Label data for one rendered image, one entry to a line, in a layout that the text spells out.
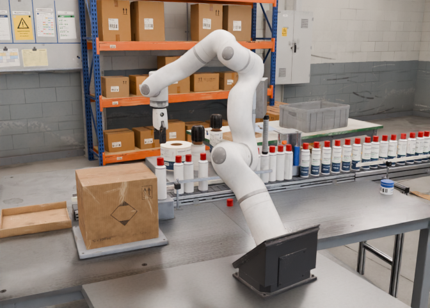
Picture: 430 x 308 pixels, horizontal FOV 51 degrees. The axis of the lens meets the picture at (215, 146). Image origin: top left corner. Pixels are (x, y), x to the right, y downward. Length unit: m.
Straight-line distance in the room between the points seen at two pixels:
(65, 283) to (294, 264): 0.81
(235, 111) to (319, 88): 7.10
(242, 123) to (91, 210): 0.69
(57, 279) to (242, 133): 0.87
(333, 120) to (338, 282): 2.98
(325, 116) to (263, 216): 2.91
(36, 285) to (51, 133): 4.95
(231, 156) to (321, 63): 7.20
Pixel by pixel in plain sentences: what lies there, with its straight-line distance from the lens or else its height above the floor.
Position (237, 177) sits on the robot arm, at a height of 1.18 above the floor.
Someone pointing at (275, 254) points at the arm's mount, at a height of 0.98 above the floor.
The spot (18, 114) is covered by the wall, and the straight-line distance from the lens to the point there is 6.51.
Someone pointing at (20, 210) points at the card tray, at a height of 0.85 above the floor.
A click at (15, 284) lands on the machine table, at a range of 1.81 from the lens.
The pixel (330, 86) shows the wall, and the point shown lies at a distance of 8.99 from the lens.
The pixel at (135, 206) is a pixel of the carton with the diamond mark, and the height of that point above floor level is 1.01.
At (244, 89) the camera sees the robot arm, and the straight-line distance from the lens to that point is 1.77.
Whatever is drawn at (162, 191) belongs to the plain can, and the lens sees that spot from 2.17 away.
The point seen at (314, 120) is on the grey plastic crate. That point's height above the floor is 0.91.
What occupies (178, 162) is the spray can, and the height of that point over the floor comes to 1.05.
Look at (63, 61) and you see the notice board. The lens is 6.41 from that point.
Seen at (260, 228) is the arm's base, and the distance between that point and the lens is 1.64.
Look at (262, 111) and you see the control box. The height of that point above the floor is 1.32.
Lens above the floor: 1.69
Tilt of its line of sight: 14 degrees down
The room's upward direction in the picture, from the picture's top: straight up
